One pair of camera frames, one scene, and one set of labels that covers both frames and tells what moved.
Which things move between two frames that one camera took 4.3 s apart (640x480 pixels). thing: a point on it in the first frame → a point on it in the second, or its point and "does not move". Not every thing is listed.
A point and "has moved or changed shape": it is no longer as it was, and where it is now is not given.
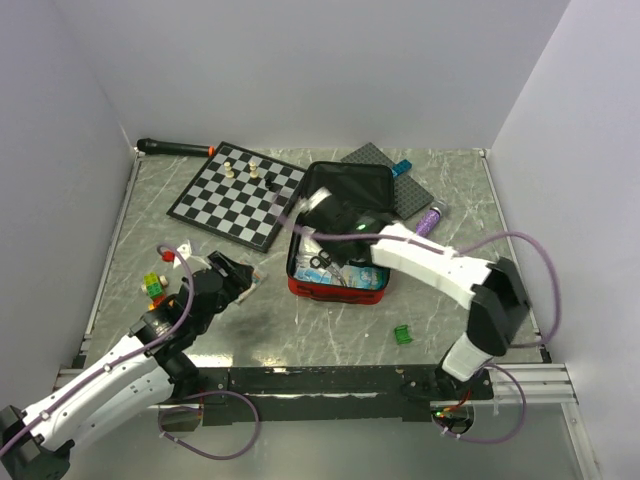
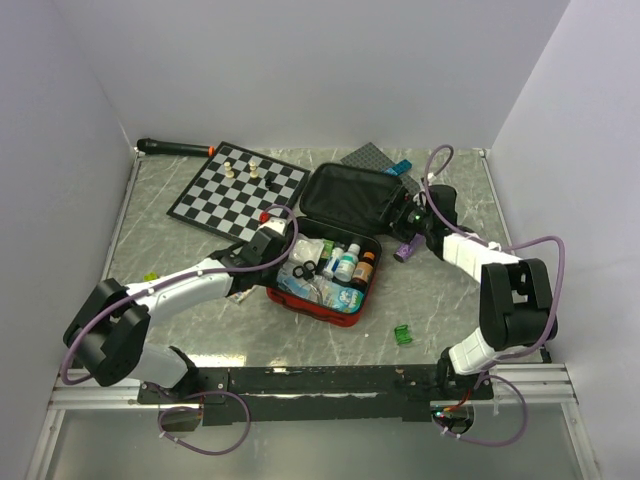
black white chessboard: (241, 195) does not move
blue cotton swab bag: (361, 276) → (335, 297)
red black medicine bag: (344, 205) has moved or changed shape
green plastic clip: (402, 335) does not move
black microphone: (167, 147) does not move
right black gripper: (332, 247) → (419, 203)
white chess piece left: (229, 173) does not move
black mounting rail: (329, 395) does not move
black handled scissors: (323, 261) → (306, 270)
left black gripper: (236, 281) → (272, 278)
